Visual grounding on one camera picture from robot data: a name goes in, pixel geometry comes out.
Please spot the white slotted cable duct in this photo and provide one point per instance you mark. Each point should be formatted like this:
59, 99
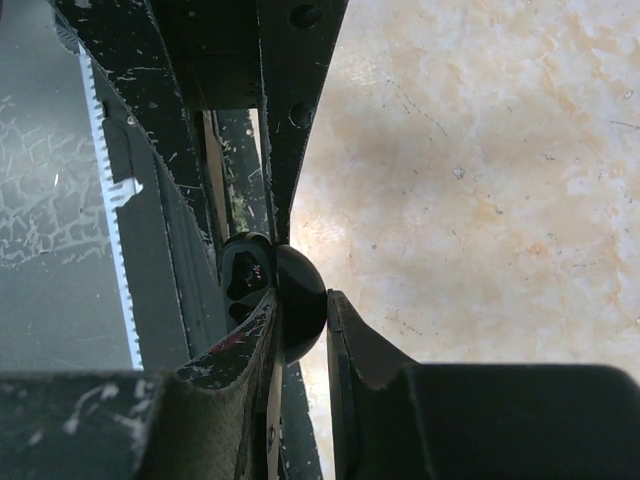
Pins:
115, 194

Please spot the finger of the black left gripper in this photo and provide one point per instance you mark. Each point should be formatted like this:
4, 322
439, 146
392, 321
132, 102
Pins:
296, 44
136, 46

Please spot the black round charging case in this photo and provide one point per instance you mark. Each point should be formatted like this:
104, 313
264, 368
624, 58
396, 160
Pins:
250, 265

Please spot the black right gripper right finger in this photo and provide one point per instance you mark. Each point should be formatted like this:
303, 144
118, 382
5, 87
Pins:
396, 418

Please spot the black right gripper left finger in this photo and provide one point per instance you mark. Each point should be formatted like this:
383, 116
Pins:
214, 418

